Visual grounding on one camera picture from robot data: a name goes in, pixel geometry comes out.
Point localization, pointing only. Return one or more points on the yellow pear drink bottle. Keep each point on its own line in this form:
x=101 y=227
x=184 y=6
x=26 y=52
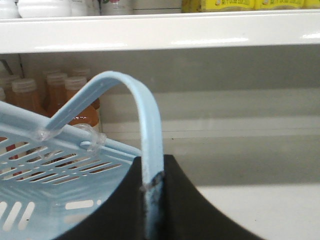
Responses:
x=278 y=4
x=226 y=5

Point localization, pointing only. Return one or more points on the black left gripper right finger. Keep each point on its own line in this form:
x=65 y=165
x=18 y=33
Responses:
x=188 y=215

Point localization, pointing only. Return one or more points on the light blue plastic basket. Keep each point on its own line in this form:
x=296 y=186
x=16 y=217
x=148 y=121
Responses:
x=51 y=170

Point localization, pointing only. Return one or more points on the orange drink bottle white cap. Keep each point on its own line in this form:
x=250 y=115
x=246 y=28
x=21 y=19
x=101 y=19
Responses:
x=89 y=115
x=26 y=95
x=56 y=91

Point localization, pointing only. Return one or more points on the white metal shelving unit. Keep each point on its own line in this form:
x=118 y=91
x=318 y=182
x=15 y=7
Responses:
x=238 y=92

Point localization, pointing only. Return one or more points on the white plastic drink bottle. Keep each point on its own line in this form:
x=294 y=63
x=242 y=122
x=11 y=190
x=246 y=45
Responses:
x=44 y=8

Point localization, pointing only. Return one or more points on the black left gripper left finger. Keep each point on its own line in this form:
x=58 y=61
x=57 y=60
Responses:
x=120 y=217

